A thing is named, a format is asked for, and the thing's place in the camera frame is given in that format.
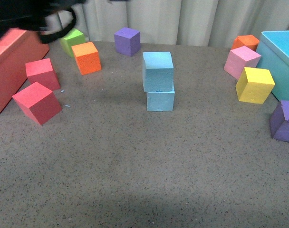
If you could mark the light blue foam cube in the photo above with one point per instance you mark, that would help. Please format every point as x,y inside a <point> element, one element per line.
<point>160,101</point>
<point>158,71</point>

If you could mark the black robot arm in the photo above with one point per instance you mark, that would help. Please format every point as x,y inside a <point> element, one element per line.
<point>30,15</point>

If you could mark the purple foam cube far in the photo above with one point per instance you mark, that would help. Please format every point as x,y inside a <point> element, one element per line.
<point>127,41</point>

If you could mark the orange foam cube centre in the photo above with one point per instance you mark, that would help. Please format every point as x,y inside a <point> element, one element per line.
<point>87,58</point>

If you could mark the green foam cube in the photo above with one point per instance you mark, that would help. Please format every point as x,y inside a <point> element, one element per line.
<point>74,37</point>

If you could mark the grey curtain backdrop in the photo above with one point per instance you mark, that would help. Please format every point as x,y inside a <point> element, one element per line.
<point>214,23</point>

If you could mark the red foam cube front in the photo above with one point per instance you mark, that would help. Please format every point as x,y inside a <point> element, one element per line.
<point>38,103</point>

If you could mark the red foam cube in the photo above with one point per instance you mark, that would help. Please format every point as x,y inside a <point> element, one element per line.
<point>38,103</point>
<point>42,71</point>

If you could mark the red foam cube rear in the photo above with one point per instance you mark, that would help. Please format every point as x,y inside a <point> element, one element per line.
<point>42,71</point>

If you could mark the pink foam cube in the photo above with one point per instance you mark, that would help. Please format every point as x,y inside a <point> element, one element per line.
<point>239,58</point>

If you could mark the yellow foam cube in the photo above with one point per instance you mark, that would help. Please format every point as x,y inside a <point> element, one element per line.
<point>254,85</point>

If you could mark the orange foam cube by bin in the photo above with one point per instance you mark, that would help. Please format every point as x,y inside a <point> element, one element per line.
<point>249,41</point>

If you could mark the purple foam cube near bin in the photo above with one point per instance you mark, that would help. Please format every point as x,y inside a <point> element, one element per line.
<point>279,122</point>

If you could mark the salmon pink plastic bin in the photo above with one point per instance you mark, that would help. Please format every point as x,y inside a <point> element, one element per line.
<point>17,47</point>

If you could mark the light blue plastic bin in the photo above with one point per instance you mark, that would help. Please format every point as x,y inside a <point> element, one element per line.
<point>274,50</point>

